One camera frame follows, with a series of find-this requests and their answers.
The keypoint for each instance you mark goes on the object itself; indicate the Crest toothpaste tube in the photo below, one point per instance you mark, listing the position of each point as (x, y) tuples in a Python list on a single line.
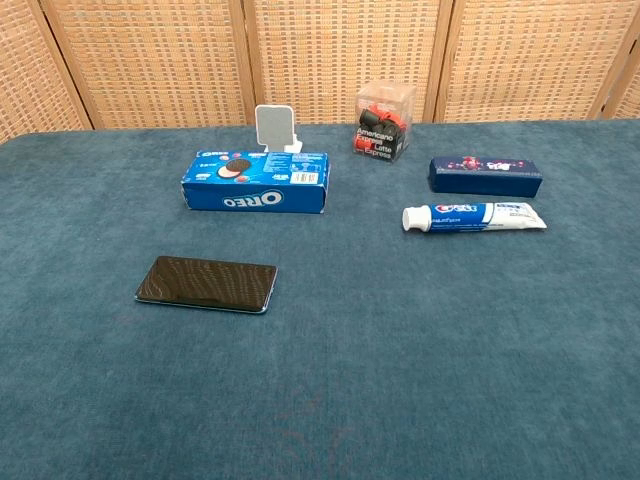
[(475, 216)]

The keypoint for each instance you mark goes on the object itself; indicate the light blue smartphone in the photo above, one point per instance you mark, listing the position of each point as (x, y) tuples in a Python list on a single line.
[(205, 284)]

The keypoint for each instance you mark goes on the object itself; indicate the teal table cloth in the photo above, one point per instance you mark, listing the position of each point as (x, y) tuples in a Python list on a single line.
[(320, 350)]

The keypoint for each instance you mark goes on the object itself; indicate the blue Oreo cookie box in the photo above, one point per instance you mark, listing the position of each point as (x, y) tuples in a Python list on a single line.
[(260, 180)]

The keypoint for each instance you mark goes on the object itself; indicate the dark blue rectangular box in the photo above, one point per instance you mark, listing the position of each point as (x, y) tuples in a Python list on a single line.
[(485, 176)]

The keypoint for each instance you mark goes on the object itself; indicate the white phone stand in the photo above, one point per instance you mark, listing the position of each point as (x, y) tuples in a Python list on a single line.
[(276, 126)]

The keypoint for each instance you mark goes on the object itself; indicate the woven wicker folding screen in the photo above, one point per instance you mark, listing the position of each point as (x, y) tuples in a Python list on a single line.
[(320, 55)]

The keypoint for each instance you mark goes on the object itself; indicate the clear coffee capsule box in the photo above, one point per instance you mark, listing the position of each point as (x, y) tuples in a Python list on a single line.
[(384, 120)]

